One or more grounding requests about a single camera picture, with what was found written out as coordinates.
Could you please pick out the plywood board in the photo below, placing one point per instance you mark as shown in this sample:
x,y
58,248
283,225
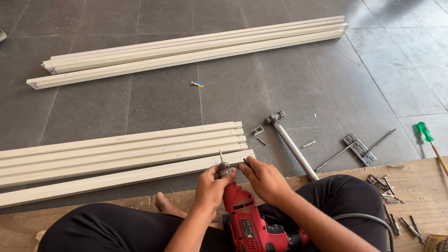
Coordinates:
x,y
420,196

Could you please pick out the pile of metal screws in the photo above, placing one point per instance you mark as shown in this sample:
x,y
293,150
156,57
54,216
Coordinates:
x,y
383,189

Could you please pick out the long thin metal rod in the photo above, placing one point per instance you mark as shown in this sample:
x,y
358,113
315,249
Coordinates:
x,y
334,156
379,141

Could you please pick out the loose metal drill bit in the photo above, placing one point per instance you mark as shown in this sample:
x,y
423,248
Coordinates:
x,y
410,226
395,224
416,228
387,212

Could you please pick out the silver screw with long shank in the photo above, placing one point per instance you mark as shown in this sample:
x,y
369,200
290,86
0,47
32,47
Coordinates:
x,y
395,166

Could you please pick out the yellow cardboard box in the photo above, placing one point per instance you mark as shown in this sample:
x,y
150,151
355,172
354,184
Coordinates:
x,y
436,244

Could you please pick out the blue yellow wrapper scrap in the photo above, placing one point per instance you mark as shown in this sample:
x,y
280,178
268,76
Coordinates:
x,y
197,84

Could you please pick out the red electric drill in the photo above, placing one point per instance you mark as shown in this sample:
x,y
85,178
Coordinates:
x,y
245,210

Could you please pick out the person's black trousers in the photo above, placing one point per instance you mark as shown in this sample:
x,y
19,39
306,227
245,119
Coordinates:
x,y
105,227

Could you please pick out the grey metal hinge plate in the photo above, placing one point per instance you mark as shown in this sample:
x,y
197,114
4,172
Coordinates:
x,y
359,149

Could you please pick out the person's left hand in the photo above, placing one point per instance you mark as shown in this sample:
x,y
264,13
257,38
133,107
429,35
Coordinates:
x,y
210,190

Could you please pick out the steel claw hammer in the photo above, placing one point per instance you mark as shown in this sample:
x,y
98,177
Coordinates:
x,y
294,148

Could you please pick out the torn paper scrap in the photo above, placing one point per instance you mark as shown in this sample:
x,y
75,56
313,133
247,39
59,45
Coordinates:
x,y
39,238

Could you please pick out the person's bare foot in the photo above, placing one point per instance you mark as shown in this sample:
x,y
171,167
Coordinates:
x,y
166,206

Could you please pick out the person's right hand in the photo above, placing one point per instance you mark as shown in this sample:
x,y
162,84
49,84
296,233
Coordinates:
x,y
266,182

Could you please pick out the small metal bracket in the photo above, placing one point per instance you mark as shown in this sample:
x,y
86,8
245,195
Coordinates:
x,y
258,131

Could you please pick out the cream frame profile bar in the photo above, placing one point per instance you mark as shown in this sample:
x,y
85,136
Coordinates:
x,y
140,145
210,44
122,178
140,161
210,33
140,153
210,39
140,137
175,59

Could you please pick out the metal chuck key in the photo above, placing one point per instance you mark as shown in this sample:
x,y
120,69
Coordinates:
x,y
244,162

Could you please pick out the grey shoe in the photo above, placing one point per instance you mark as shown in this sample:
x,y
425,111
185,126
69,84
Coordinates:
x,y
2,35

